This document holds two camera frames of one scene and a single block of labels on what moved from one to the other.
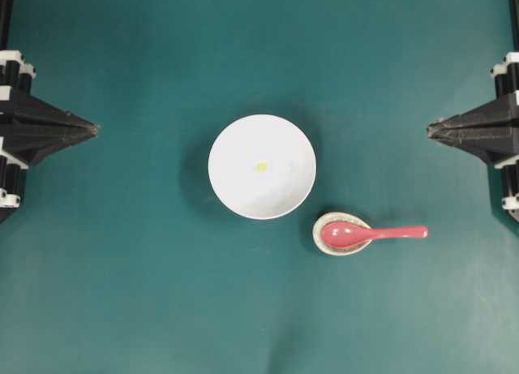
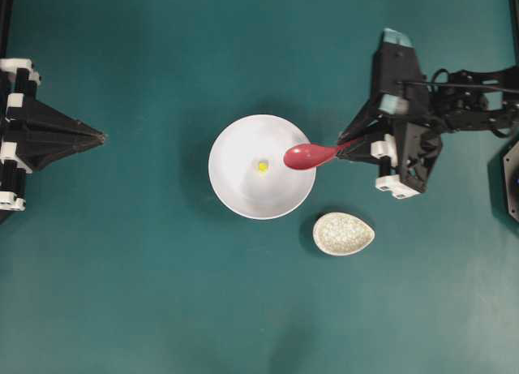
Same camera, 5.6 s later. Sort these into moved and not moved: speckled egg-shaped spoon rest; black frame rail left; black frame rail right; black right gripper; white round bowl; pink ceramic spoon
Moved: black right gripper; pink ceramic spoon
Not moved: speckled egg-shaped spoon rest; white round bowl; black frame rail left; black frame rail right
